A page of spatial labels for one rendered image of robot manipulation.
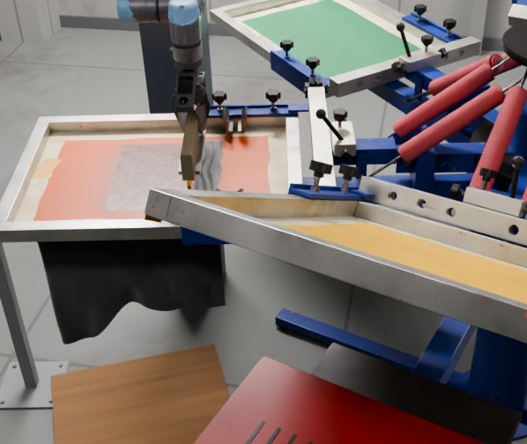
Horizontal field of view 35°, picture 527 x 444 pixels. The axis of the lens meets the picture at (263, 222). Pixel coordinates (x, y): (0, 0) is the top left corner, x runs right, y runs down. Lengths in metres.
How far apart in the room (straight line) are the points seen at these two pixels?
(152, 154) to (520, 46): 1.04
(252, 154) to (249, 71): 2.70
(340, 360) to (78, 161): 1.06
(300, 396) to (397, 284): 0.50
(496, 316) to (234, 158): 1.49
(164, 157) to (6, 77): 3.00
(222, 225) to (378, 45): 2.01
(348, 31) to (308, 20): 0.18
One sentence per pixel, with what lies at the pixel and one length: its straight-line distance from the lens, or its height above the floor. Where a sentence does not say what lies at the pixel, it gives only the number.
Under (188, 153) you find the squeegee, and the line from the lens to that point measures 2.05.
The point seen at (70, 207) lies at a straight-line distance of 2.25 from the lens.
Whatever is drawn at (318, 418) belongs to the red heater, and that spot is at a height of 1.11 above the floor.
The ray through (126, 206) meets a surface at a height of 0.96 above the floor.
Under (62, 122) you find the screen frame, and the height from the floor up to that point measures 0.99.
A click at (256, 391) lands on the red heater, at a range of 1.48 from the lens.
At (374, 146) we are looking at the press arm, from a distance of 2.26.
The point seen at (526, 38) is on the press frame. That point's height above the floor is 1.32.
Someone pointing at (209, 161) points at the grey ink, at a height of 0.96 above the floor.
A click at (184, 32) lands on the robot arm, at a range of 2.10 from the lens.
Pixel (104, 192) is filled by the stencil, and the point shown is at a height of 0.96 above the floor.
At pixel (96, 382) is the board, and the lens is 3.06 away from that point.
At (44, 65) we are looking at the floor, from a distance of 5.40.
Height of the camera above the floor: 2.20
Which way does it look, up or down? 36 degrees down
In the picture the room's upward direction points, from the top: 2 degrees counter-clockwise
